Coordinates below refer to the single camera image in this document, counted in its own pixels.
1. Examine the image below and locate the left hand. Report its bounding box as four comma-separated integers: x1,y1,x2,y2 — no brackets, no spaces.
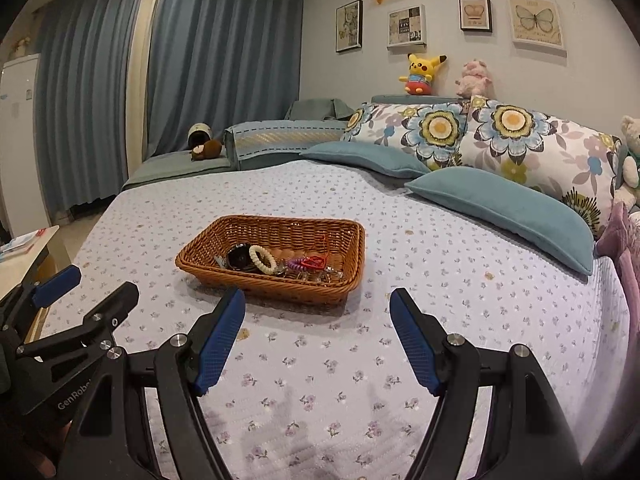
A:
24,422,72,479

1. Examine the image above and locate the wooden side table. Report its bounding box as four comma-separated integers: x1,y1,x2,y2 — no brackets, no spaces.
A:
1,226,70,298

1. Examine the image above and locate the brown wicker basket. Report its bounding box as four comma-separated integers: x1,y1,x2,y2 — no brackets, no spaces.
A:
175,214,366,307

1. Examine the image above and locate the brown plush toy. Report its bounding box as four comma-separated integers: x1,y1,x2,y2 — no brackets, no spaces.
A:
188,122,222,160

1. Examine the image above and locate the purple fuzzy blanket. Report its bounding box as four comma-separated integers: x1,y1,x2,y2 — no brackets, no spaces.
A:
596,203,639,330

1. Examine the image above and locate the near teal cushion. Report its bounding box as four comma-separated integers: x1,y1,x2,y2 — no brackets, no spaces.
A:
406,167,594,276

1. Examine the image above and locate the teal cushion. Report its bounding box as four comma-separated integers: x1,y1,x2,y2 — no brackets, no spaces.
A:
406,167,594,276
299,141,428,180

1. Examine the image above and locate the folded teal striped blanket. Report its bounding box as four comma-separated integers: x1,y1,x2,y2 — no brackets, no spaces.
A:
222,120,346,171

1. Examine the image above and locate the blue curtain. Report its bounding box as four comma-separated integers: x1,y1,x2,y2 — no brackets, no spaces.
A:
35,0,304,214

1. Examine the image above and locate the white bear plush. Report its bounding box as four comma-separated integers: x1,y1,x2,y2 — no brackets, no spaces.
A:
614,116,640,214

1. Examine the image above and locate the right floral pillow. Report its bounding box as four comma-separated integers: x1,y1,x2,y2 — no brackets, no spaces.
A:
456,96,626,238

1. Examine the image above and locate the floral pillow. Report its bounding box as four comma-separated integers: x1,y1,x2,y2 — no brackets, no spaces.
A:
342,101,469,170
456,96,626,238

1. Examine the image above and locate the far teal cushion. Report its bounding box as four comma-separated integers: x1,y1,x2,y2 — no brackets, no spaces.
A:
299,141,428,180

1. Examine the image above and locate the left floral pillow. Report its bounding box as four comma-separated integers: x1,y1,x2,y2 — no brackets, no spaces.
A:
342,101,469,170

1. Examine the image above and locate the pink plush toy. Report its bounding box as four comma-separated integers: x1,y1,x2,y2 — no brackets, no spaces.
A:
456,58,492,99

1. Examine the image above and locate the yellow pikachu plush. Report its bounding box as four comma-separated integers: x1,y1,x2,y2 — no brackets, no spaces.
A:
399,53,447,96

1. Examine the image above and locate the black hair tie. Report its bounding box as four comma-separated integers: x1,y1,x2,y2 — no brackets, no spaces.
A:
226,242,260,273

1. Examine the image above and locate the cream spiral hair tie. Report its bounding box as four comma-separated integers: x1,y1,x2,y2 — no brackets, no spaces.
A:
247,244,280,276

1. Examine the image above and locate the red string cord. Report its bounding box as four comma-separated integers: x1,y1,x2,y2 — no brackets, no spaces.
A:
300,234,331,271

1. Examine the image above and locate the botanical picture frame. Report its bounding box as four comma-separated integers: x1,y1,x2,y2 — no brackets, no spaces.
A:
335,0,363,53

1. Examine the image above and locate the butterfly picture frame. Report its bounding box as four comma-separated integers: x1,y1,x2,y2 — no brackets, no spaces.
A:
509,0,565,51

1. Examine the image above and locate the patchwork picture frame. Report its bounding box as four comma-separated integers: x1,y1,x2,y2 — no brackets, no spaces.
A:
387,4,426,49

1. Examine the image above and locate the crown picture frame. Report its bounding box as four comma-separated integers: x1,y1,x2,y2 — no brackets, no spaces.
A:
458,0,492,32

